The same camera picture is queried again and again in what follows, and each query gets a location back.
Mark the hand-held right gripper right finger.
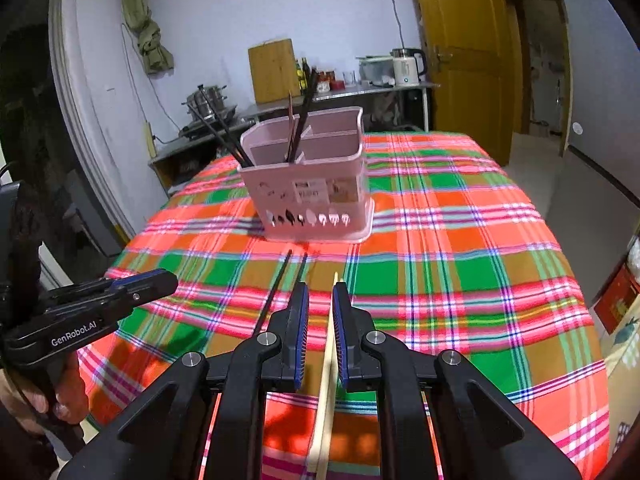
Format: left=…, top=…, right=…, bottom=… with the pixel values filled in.
left=331, top=281, right=583, bottom=480

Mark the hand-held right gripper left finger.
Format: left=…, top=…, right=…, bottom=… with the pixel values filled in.
left=70, top=281, right=311, bottom=480

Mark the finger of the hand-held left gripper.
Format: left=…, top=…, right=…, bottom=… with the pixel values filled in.
left=102, top=268, right=179, bottom=288
left=37, top=280, right=178, bottom=331

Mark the wooden chopstick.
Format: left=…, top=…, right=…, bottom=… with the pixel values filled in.
left=286, top=91, right=295, bottom=162
left=310, top=271, right=341, bottom=480

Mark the pink utensil holder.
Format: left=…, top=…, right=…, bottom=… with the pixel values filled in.
left=237, top=106, right=376, bottom=245

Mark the person's left hand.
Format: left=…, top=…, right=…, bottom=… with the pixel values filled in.
left=0, top=352, right=90, bottom=436

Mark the low shelf cabinet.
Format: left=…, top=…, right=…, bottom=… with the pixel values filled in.
left=148, top=130, right=251, bottom=196

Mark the plaid tablecloth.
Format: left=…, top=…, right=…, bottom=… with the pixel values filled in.
left=77, top=130, right=613, bottom=480

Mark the black induction cooker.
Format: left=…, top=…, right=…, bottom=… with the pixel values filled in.
left=179, top=110, right=241, bottom=138

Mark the steel steamer pot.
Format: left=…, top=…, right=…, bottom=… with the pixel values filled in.
left=186, top=85, right=230, bottom=116

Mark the wooden cutting board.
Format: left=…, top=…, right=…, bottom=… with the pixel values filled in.
left=247, top=38, right=302, bottom=106

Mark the green hanging cloth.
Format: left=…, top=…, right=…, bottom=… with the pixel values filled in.
left=119, top=0, right=176, bottom=77

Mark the steel counter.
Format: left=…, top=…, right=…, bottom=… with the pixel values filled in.
left=235, top=82, right=436, bottom=133

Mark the clear plastic container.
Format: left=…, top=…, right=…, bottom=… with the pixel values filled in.
left=356, top=55, right=396, bottom=87

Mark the white electric kettle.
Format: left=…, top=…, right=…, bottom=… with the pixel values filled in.
left=391, top=47, right=428, bottom=86

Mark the red cardboard box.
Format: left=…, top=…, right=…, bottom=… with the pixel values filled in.
left=592, top=262, right=640, bottom=335

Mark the printed cardboard box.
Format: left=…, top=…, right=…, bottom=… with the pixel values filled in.
left=600, top=305, right=640, bottom=466

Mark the yellow wooden door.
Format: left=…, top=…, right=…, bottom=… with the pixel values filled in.
left=404, top=0, right=516, bottom=166

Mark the silver refrigerator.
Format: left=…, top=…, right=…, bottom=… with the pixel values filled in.
left=545, top=0, right=640, bottom=306

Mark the white sliding door frame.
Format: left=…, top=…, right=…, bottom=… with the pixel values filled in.
left=47, top=0, right=151, bottom=241

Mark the black wall cable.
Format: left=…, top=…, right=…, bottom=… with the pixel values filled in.
left=380, top=0, right=407, bottom=51

